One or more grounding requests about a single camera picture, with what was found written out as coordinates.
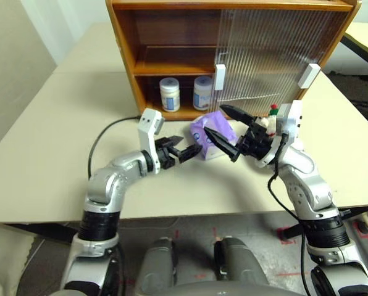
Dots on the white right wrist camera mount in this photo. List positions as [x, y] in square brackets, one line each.
[292, 120]

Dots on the grey robot torso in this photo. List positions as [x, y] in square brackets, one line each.
[233, 290]

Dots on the purple tissue pack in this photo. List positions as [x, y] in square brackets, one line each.
[215, 121]

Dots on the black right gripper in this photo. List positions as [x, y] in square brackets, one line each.
[255, 143]

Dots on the grey right robot leg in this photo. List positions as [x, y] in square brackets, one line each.
[239, 262]

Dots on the white lidded plastic jar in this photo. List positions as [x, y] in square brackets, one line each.
[202, 94]

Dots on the white jar checkered blue label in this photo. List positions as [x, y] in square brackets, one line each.
[169, 95]

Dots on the wooden cabinet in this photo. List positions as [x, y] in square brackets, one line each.
[171, 34]

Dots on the grey left robot leg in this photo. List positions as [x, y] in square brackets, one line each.
[157, 265]

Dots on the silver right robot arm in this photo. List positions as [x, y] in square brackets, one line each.
[298, 160]

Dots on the cream adjoining table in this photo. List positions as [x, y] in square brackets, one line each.
[88, 49]

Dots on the white plush toy striped scarf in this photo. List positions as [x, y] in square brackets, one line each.
[269, 123]

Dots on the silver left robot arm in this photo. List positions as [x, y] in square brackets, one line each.
[110, 172]

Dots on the grey robot leg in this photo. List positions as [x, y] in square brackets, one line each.
[157, 265]
[239, 262]

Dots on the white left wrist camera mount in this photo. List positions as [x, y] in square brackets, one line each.
[147, 129]

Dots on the cream table with black frame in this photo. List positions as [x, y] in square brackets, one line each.
[366, 34]

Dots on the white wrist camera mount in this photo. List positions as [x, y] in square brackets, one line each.
[292, 120]
[147, 129]

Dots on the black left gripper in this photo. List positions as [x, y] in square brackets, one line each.
[165, 155]

